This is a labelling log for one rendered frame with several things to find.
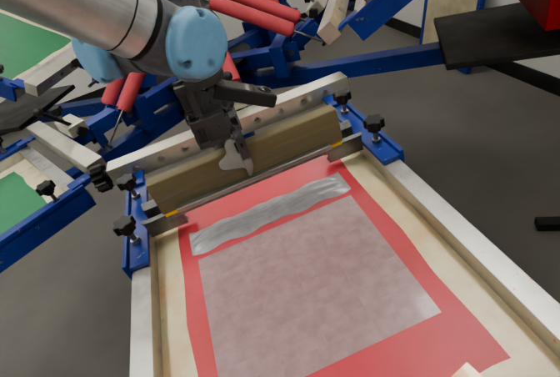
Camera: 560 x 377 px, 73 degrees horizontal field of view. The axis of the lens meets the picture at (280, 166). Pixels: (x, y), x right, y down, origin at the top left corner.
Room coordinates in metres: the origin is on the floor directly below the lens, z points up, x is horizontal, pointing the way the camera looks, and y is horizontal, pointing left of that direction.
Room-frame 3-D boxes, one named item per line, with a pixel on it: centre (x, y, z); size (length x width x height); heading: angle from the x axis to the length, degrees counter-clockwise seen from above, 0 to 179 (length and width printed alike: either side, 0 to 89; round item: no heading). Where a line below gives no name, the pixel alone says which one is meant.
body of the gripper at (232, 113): (0.62, 0.08, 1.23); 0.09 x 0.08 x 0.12; 97
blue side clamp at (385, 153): (0.76, -0.21, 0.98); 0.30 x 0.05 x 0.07; 7
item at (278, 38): (1.53, 0.16, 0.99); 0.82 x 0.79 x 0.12; 7
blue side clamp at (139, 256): (0.69, 0.34, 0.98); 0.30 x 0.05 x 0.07; 7
